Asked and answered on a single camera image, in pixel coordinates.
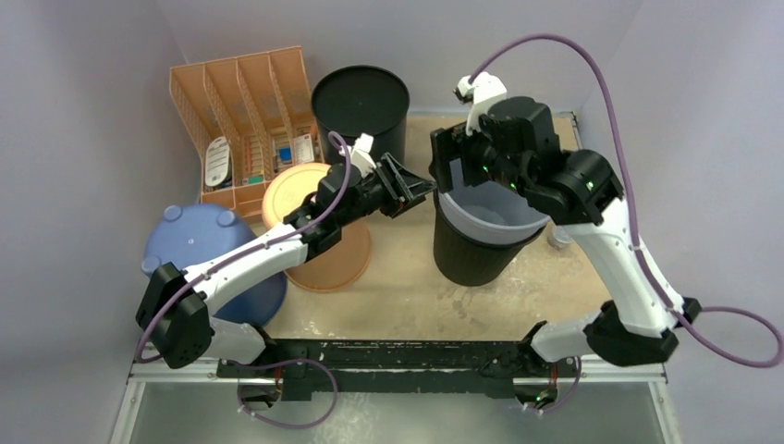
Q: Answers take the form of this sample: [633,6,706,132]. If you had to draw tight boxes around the orange plastic bucket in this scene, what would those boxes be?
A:
[262,163,372,292]

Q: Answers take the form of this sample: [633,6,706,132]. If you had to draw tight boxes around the small boxes in organizer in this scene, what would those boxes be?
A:
[241,131,323,185]

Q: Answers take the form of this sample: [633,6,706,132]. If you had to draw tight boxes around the black ribbed bin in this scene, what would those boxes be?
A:
[433,205,545,287]

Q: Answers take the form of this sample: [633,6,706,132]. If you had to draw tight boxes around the orange plastic file organizer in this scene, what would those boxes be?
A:
[169,46,325,224]

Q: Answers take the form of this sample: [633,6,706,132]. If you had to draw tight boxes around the dark navy cylindrical bin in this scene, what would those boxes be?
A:
[311,65,410,164]

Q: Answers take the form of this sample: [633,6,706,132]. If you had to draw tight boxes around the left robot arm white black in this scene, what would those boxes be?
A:
[136,154,436,378]

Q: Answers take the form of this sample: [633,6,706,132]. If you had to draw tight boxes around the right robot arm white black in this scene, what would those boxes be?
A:
[429,96,702,376]

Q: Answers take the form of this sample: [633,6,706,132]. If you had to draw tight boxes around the white oval package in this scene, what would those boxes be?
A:
[203,136,232,189]

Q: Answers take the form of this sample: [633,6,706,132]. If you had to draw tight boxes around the aluminium frame rail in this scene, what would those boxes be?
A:
[129,355,667,385]

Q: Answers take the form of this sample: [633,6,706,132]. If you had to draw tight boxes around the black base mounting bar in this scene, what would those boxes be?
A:
[216,339,577,401]

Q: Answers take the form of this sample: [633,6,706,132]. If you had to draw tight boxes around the grey plastic bucket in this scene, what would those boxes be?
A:
[435,182,550,245]

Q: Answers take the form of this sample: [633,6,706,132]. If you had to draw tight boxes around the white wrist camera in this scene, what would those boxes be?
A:
[340,133,376,179]
[454,71,508,136]

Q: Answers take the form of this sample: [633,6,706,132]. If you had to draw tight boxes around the small clear plastic cup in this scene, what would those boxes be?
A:
[547,226,573,250]

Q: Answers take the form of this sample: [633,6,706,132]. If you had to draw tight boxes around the large blue plastic bucket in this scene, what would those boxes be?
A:
[141,203,288,327]

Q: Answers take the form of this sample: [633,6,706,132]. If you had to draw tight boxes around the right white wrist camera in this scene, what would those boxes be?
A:
[454,71,508,136]

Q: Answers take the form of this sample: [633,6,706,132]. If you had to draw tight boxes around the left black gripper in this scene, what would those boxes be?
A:
[337,156,436,229]

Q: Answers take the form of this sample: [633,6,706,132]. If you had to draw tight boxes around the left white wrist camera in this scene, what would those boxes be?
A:
[340,133,376,179]

